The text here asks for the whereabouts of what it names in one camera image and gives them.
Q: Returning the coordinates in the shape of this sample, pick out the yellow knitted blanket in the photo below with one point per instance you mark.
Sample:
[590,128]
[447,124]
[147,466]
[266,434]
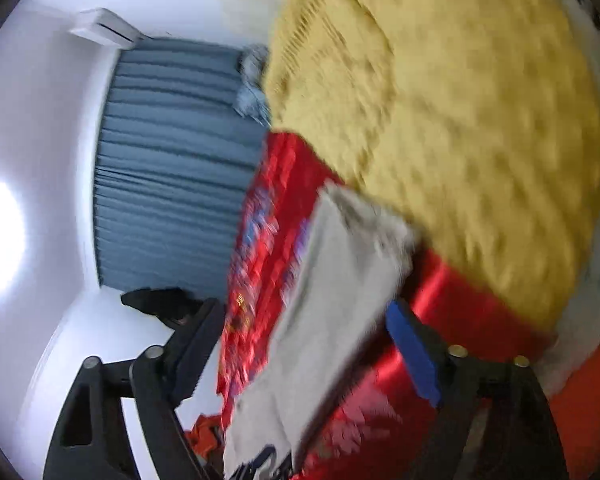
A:
[479,120]

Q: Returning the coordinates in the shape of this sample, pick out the white air conditioner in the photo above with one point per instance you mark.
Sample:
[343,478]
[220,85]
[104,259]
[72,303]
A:
[105,28]

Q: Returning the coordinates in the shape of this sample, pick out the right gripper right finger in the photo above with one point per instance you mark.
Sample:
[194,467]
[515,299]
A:
[520,441]

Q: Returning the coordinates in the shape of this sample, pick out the beige pants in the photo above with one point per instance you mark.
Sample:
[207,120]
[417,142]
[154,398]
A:
[354,263]

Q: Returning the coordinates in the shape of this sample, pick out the striped blue white cloth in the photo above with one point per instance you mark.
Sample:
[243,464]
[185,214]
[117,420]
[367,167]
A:
[251,101]

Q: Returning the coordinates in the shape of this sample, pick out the blue-grey curtain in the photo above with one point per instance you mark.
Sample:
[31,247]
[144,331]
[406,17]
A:
[173,164]

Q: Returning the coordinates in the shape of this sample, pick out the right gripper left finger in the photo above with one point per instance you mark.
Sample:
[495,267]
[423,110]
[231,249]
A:
[91,441]

